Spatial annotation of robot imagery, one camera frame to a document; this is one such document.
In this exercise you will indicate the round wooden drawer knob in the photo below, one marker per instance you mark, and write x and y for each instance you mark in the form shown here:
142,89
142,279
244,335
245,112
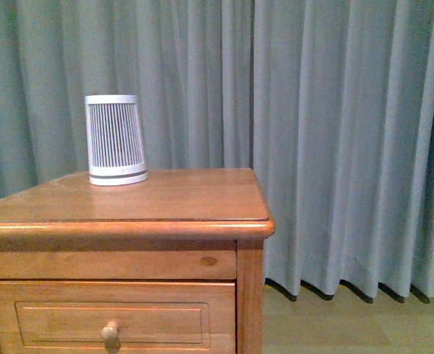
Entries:
110,333

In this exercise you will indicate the wooden drawer with panel front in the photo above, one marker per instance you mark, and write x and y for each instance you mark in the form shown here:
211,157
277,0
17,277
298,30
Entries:
154,317

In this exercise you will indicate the wooden nightstand cabinet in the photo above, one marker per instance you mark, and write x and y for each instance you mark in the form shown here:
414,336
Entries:
177,226

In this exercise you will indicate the white slatted cylindrical air purifier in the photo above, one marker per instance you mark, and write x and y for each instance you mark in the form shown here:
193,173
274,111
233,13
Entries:
115,142

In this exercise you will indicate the grey-green pleated curtain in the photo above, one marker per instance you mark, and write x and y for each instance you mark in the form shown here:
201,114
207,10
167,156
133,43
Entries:
330,102

